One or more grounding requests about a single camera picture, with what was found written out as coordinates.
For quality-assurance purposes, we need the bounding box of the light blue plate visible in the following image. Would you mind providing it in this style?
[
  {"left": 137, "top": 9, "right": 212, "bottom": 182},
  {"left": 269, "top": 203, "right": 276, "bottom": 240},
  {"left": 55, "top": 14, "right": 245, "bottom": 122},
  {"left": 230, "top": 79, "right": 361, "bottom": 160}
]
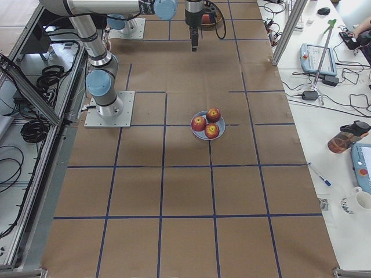
[{"left": 190, "top": 111, "right": 225, "bottom": 141}]

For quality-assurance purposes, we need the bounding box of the white mug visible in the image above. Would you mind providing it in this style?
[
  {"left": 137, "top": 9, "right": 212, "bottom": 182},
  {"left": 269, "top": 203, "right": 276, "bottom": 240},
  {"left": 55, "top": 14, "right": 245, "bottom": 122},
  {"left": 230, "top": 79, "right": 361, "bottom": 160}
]
[{"left": 354, "top": 187, "right": 370, "bottom": 210}]

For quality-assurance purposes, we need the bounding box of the aluminium frame post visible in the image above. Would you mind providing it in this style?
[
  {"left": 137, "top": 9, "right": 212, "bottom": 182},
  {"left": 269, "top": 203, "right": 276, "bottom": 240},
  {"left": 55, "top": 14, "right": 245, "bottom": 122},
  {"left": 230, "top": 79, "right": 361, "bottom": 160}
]
[{"left": 271, "top": 0, "right": 307, "bottom": 66}]

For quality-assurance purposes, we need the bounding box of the blue teach pendant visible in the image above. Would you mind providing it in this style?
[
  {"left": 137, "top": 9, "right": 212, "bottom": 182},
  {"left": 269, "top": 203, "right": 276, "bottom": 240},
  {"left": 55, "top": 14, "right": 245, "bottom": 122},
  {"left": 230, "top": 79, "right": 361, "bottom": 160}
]
[
  {"left": 351, "top": 143, "right": 370, "bottom": 193},
  {"left": 300, "top": 43, "right": 337, "bottom": 76}
]

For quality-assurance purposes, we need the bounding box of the woven wicker basket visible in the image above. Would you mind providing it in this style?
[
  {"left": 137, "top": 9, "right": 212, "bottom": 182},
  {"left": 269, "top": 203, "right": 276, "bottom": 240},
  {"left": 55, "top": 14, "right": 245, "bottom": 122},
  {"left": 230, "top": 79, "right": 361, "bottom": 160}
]
[{"left": 201, "top": 5, "right": 222, "bottom": 28}]

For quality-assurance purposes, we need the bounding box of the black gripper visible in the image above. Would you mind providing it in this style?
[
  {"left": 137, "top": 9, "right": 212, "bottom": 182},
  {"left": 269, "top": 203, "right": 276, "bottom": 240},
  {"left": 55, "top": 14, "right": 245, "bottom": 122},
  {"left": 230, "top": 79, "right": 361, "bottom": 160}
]
[{"left": 185, "top": 0, "right": 202, "bottom": 52}]

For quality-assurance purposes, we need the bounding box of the red apple plate top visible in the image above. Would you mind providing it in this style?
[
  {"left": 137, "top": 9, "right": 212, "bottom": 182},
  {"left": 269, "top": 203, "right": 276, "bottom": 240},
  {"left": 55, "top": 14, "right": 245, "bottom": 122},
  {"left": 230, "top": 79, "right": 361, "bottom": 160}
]
[{"left": 206, "top": 107, "right": 221, "bottom": 123}]

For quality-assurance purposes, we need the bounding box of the red apple plate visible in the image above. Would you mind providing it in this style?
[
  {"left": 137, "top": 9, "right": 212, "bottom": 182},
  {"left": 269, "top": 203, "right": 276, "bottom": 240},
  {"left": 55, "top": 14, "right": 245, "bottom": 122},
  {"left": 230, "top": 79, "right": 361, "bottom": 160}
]
[
  {"left": 191, "top": 116, "right": 207, "bottom": 132},
  {"left": 204, "top": 123, "right": 220, "bottom": 140},
  {"left": 206, "top": 107, "right": 221, "bottom": 123}
]

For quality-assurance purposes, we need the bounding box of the blue white pen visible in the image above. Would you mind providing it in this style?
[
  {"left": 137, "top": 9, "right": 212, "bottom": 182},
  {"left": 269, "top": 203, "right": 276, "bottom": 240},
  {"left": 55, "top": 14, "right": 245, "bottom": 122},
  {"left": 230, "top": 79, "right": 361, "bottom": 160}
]
[{"left": 308, "top": 162, "right": 332, "bottom": 186}]

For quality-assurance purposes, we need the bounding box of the black computer mouse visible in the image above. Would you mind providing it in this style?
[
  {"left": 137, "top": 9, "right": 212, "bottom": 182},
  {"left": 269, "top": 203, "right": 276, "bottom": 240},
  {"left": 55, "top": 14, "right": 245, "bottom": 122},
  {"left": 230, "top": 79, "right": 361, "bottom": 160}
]
[{"left": 317, "top": 7, "right": 330, "bottom": 16}]

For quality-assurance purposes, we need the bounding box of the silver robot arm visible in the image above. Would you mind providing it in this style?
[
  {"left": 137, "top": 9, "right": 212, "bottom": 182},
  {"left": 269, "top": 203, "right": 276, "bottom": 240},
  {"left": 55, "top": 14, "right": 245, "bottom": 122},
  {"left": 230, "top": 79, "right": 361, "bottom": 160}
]
[
  {"left": 40, "top": 1, "right": 178, "bottom": 117},
  {"left": 107, "top": 1, "right": 204, "bottom": 52}
]

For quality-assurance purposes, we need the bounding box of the long metal rod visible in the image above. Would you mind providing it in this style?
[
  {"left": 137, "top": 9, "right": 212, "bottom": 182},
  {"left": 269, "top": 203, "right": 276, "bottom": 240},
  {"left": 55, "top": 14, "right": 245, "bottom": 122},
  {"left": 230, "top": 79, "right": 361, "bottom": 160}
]
[{"left": 311, "top": 19, "right": 337, "bottom": 91}]

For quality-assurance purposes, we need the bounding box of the red apple plate left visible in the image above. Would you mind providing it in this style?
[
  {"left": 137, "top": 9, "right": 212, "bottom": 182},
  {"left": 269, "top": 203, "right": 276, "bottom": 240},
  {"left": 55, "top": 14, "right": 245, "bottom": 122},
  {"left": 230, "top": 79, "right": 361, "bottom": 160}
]
[{"left": 191, "top": 116, "right": 207, "bottom": 132}]

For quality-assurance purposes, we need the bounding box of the black power adapter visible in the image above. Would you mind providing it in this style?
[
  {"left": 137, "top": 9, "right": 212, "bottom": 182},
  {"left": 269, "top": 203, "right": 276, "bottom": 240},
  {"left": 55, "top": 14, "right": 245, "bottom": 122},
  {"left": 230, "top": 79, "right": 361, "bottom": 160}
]
[{"left": 301, "top": 90, "right": 319, "bottom": 101}]

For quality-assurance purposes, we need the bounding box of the red apple plate front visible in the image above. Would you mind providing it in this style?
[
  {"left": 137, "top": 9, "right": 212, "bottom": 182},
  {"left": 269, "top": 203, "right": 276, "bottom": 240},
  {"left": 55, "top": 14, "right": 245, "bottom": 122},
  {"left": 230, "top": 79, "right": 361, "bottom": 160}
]
[{"left": 204, "top": 123, "right": 220, "bottom": 140}]

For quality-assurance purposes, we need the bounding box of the brown drink bottle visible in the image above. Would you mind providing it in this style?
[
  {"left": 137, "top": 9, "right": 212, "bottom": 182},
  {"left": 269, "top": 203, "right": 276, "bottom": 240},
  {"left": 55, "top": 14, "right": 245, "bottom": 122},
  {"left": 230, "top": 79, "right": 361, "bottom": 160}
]
[{"left": 328, "top": 120, "right": 370, "bottom": 153}]

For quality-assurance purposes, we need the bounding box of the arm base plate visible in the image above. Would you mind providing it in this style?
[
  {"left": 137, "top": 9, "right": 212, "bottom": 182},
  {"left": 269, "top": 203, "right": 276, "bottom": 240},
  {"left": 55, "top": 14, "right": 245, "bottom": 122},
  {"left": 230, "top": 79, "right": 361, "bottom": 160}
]
[
  {"left": 84, "top": 91, "right": 135, "bottom": 128},
  {"left": 108, "top": 18, "right": 146, "bottom": 40}
]

